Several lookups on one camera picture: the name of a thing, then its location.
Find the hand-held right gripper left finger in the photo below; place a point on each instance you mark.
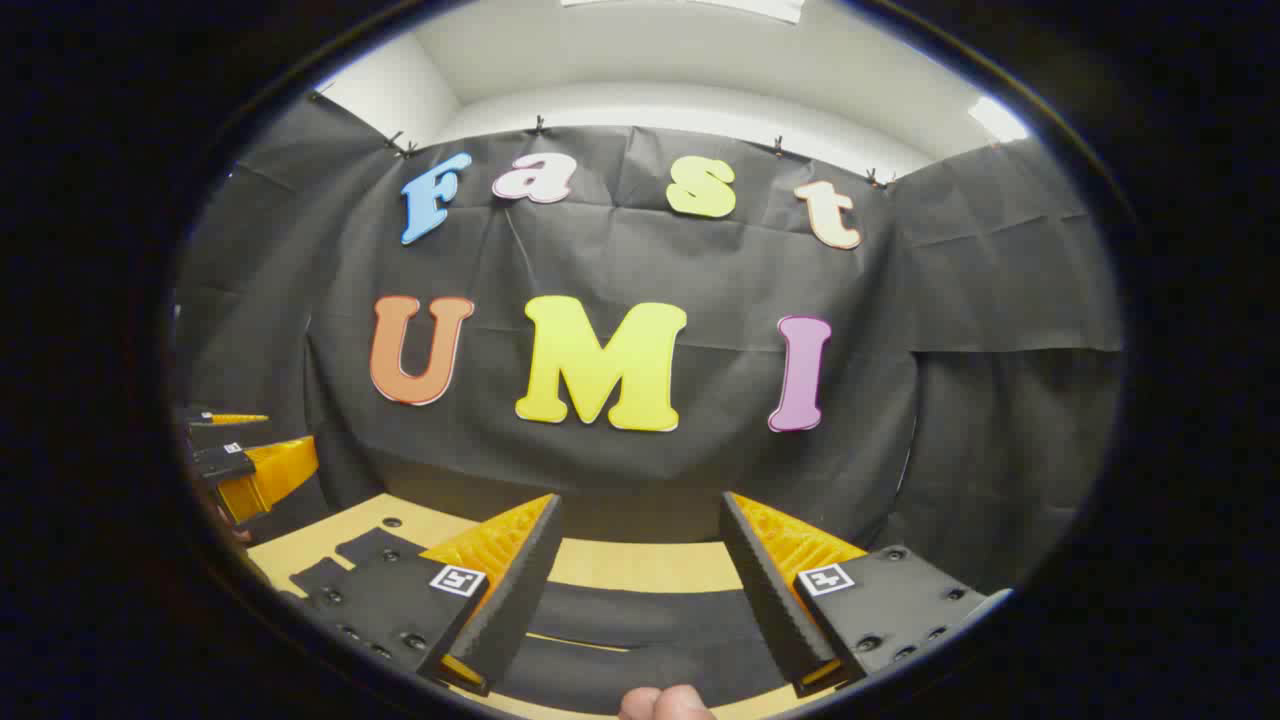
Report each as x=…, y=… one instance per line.
x=520, y=590

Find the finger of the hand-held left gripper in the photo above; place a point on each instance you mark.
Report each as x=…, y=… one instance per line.
x=265, y=475
x=215, y=420

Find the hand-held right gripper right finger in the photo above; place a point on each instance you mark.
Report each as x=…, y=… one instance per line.
x=765, y=590

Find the dark jeans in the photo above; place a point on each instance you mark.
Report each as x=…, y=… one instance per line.
x=640, y=620

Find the black backdrop cloth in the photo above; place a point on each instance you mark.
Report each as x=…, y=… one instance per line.
x=600, y=250

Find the ceiling light panel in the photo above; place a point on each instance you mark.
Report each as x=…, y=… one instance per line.
x=996, y=120

